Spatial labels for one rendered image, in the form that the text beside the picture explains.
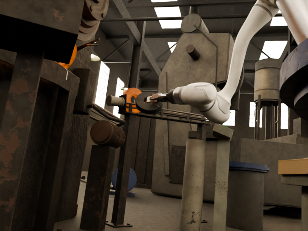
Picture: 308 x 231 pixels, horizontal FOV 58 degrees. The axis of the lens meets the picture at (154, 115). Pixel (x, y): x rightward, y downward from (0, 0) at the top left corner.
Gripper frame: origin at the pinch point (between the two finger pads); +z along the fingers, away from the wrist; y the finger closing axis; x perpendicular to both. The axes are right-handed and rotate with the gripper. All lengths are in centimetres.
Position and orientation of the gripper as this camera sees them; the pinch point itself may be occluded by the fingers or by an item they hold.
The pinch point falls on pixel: (151, 99)
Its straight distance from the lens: 154.8
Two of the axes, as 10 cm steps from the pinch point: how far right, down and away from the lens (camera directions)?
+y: 7.4, 2.0, 6.4
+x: 1.3, -9.8, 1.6
